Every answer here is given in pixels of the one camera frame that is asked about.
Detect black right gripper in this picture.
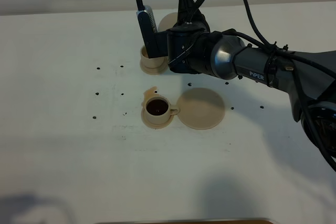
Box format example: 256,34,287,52
167,0,213,74

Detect beige ceramic teapot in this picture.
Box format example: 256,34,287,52
157,12,178,32

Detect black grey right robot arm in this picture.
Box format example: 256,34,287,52
167,0,335,168

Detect large beige teapot saucer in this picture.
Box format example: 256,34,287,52
176,88,225,130

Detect far beige teacup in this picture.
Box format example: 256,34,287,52
140,46,165,69

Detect beige teacup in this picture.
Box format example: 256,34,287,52
140,46,165,69
144,96,180,115

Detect far beige cup saucer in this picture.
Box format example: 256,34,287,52
140,58,168,75

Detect beige cup saucer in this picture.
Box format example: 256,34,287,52
141,105,174,129
140,58,168,75

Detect near beige teacup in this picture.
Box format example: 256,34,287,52
144,96,180,115

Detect near beige cup saucer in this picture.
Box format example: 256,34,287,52
141,105,174,129

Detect black right camera cable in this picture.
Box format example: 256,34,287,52
135,0,336,172

